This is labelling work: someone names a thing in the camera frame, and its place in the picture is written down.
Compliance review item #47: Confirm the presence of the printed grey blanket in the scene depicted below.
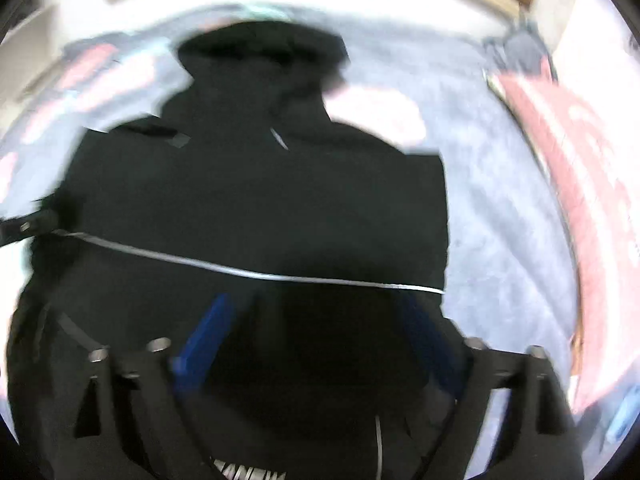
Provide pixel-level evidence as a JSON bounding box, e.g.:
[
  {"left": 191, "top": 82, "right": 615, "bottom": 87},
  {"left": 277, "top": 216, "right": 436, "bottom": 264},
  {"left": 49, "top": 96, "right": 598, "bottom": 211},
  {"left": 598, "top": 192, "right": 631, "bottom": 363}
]
[{"left": 0, "top": 10, "right": 586, "bottom": 480}]

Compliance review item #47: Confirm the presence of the black hooded jacket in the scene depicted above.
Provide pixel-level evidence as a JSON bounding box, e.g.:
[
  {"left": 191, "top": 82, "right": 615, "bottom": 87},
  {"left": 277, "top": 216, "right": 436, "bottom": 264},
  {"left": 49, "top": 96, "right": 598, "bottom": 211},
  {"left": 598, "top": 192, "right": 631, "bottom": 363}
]
[{"left": 5, "top": 20, "right": 453, "bottom": 480}]

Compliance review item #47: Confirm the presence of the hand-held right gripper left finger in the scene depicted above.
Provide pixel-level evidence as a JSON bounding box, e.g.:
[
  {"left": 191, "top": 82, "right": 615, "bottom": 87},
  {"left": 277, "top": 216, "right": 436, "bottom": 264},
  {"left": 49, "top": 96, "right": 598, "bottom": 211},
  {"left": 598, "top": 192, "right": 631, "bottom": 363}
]
[{"left": 74, "top": 293, "right": 236, "bottom": 480}]

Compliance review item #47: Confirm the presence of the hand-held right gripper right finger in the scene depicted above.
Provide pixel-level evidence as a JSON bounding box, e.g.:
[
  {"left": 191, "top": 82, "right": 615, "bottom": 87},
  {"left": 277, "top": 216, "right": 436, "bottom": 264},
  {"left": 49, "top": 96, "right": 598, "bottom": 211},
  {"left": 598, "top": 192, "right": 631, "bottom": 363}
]
[{"left": 398, "top": 292, "right": 587, "bottom": 480}]

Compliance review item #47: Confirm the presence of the pink printed cloth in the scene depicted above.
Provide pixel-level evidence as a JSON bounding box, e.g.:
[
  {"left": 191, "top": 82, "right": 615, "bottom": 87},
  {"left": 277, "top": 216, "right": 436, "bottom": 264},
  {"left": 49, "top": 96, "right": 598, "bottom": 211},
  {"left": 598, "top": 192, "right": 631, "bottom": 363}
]
[{"left": 487, "top": 67, "right": 640, "bottom": 416}]

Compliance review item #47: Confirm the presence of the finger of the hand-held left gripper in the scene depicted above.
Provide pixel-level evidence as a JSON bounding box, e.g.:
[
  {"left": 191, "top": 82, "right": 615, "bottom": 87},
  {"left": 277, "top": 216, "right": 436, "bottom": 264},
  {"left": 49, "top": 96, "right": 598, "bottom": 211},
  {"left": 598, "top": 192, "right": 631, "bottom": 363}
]
[{"left": 0, "top": 209, "right": 63, "bottom": 248}]

